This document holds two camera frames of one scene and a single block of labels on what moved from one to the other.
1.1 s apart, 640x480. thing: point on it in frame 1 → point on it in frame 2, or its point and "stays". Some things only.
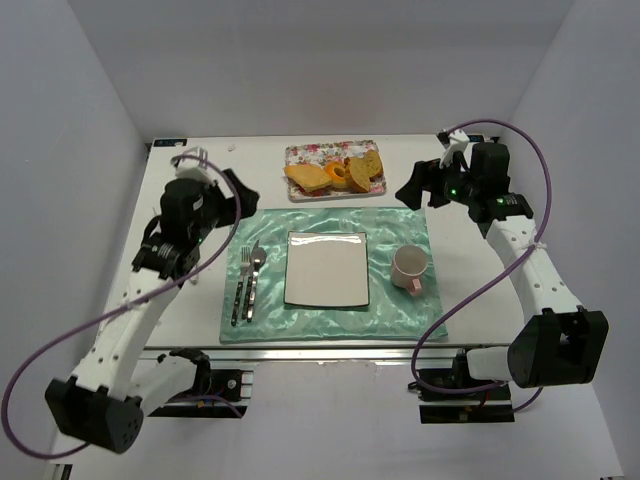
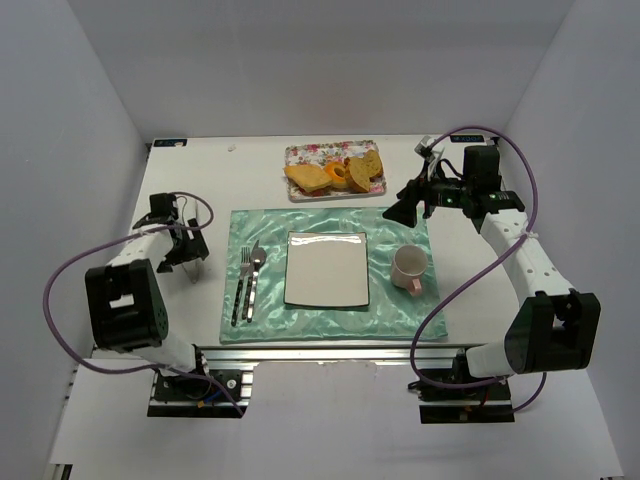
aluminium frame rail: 340,354 stays
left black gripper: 228,197 → 186,245
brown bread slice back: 374,164 stays
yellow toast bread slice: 308,176 stays
